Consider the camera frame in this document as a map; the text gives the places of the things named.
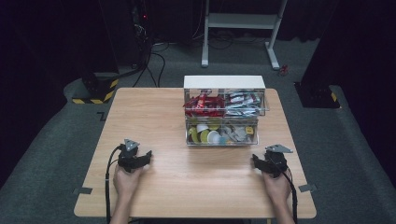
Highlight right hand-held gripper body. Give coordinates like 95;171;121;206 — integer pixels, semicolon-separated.
264;144;294;179

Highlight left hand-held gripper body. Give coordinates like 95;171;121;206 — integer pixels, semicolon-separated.
117;138;140;174

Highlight clear drawer with stick packets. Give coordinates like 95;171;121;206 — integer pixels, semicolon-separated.
183;88;271;119

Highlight person's right hand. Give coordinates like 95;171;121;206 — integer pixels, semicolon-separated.
261;170;292;203

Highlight person's left hand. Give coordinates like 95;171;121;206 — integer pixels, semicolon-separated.
112;164;146;201

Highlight pile of grey sachets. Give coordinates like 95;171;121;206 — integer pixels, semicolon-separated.
222;124;248;144

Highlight grey tape piece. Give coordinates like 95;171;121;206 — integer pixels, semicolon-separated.
297;183;318;193
72;187;93;196

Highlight clear drawer with capsules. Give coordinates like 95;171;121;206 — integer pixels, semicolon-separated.
185;116;260;147

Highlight pile of green white capsules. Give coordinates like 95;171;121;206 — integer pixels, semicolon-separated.
187;119;228;146

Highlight pile of silver packets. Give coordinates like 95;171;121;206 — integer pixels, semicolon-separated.
224;91;262;118

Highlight black yellow striped stand base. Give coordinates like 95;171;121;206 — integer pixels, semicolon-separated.
71;72;120;105

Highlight plain black stand base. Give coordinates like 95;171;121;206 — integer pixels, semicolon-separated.
293;81;341;109

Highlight pile of red stick packets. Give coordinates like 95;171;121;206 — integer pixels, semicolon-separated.
183;91;226;118

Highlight clear plastic drawer organizer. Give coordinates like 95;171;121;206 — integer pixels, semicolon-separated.
183;75;266;147

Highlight small red floor object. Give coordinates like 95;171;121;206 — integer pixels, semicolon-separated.
277;63;290;77

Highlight dark equipment rack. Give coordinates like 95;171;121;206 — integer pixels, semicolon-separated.
129;0;153;68

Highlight white metal stand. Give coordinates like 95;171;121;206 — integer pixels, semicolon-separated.
200;0;290;71

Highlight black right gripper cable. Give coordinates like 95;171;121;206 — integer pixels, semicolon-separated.
270;155;299;224

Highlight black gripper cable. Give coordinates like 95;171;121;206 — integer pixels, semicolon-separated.
270;155;299;224
104;144;124;224

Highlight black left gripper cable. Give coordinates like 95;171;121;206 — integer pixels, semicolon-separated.
104;144;124;224

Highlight black floor cables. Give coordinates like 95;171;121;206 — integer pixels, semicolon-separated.
132;41;171;89

